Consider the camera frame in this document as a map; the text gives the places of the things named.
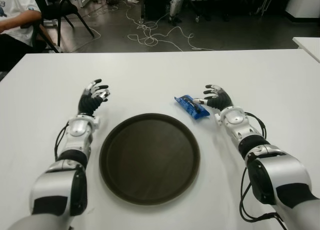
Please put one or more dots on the white side table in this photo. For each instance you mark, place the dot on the white side table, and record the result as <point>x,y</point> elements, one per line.
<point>308,46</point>

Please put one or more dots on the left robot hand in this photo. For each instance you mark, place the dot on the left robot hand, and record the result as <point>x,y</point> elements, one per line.
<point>87,103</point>

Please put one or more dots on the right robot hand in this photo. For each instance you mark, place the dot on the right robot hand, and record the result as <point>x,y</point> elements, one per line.
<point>221,100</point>

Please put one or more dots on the white curved machine housing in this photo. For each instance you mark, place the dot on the white curved machine housing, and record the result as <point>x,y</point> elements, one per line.
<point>305,5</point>

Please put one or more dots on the black cabinet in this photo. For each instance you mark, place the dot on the black cabinet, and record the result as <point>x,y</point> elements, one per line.
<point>155,5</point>

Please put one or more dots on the person in white shirt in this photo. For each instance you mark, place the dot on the person in white shirt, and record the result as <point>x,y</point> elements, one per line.
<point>15,27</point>

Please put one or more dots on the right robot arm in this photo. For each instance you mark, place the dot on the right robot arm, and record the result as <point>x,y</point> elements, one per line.
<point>282,175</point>

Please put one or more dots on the black chair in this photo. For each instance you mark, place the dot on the black chair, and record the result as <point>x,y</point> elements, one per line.
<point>62,7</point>

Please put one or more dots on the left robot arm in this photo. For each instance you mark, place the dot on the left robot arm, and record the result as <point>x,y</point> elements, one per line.
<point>57,187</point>

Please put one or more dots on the blue Oreo packet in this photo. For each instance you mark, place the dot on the blue Oreo packet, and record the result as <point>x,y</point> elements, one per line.
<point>191,107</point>

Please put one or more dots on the silver humanoid robot legs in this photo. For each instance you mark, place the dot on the silver humanoid robot legs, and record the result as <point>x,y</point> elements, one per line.
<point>175,5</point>

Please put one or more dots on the round dark brown tray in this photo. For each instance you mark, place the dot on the round dark brown tray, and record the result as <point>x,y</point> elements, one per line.
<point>150,160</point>

